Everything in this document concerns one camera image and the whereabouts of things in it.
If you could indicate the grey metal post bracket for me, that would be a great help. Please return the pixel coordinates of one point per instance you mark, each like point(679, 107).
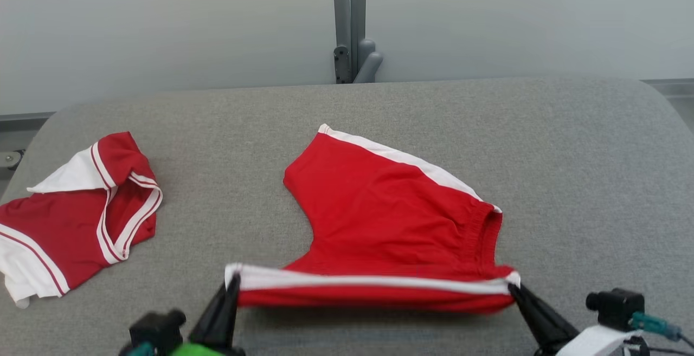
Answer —
point(341, 9)

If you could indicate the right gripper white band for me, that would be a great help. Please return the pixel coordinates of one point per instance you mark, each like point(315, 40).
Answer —
point(591, 342)

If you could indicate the wrist camera teal plug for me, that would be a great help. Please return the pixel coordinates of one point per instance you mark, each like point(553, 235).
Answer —
point(142, 350)
point(653, 323)

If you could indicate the grey fabric sofa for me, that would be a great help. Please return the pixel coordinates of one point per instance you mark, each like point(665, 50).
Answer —
point(569, 182)

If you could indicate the right wrist camera teal plug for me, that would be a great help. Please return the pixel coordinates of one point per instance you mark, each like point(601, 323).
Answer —
point(653, 323)

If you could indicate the red shorts with white stripe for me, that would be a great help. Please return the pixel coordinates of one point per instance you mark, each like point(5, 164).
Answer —
point(379, 209)

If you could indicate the red jersey with white sleeves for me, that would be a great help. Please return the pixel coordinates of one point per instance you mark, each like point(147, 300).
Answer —
point(65, 220)

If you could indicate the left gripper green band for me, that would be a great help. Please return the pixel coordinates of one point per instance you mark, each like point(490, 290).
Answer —
point(198, 350)

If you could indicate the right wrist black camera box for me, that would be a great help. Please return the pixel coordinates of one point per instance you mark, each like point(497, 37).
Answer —
point(615, 307)

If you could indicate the left wrist camera teal plug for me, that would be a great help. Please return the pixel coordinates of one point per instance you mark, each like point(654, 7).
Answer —
point(142, 350)

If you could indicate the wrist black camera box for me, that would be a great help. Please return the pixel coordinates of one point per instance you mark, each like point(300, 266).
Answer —
point(157, 331)
point(615, 307)

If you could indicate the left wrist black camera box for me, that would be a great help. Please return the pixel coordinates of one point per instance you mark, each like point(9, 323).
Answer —
point(157, 331)

